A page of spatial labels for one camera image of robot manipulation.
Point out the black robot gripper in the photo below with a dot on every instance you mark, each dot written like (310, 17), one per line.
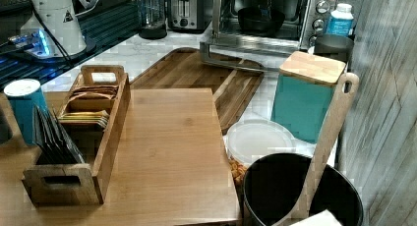
(264, 9)

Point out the black bowl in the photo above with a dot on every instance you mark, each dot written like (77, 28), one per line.
(252, 20)

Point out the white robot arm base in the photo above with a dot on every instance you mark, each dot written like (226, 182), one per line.
(52, 32)

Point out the stainless toaster oven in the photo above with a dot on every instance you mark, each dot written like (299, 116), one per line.
(304, 21)

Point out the toaster oven door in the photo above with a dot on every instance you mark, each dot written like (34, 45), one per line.
(211, 51)

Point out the white-capped blue bottle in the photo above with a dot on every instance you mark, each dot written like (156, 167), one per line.
(340, 20)

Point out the dark grey cup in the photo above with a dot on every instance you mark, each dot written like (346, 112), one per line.
(334, 46)

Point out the wooden cutting board tray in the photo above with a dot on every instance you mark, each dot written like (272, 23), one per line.
(232, 89)

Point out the teal canister with wooden lid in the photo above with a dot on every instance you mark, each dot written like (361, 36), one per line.
(303, 93)

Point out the black french press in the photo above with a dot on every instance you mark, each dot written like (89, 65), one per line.
(152, 19)

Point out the wooden spatula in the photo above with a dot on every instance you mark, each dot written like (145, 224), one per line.
(340, 104)

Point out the cereal jar with plastic lid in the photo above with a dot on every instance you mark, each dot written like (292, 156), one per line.
(250, 140)

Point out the black utensil holder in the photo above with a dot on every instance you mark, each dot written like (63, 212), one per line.
(273, 183)

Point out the wooden drawer box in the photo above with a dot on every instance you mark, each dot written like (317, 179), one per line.
(170, 169)

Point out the teal cylindrical shaker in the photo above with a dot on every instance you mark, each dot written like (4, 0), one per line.
(24, 95)

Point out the wooden tea bag caddy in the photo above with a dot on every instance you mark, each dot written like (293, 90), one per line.
(92, 114)

